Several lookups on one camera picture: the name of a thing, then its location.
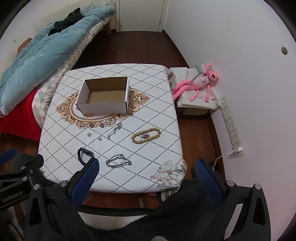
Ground white wall socket strip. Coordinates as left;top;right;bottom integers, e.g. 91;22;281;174
219;97;245;158

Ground thin silver necklace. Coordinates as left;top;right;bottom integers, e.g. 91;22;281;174
107;122;123;140

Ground silver chain bracelet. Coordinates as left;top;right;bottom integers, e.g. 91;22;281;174
106;154;133;168

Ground white charger cable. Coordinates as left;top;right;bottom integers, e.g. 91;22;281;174
211;148;236;169

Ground pink plush toy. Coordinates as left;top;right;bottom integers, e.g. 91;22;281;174
171;63;220;103

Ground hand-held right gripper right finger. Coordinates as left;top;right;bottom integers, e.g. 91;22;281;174
194;158;271;241

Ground red cloth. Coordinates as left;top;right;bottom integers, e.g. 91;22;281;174
0;88;42;142

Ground white door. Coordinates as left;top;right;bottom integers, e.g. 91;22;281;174
117;0;166;32

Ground dark fleece pants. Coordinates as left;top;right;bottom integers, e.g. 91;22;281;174
13;153;223;241

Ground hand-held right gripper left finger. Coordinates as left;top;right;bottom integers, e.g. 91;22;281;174
23;158;100;241

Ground black bangle bracelet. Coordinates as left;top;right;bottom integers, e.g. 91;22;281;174
77;148;94;165

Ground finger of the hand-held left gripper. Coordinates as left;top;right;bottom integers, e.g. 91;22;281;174
0;154;45;184
0;149;16;166

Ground grey wire hanger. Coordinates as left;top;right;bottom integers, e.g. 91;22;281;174
190;65;206;84

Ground cream blanket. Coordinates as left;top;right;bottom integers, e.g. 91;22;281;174
42;0;97;26

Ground light blue quilt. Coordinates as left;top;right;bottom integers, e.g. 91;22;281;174
0;5;116;116

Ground black garment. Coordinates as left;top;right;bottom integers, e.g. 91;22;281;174
48;7;85;36

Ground brown pillow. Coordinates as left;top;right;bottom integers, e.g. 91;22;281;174
17;38;32;56

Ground cardboard box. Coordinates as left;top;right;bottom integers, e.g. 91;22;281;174
76;76;129;115

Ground wooden bead bracelet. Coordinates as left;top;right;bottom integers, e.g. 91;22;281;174
131;127;161;144

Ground white diamond-pattern tablecloth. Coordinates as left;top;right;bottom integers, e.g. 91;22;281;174
38;63;188;194

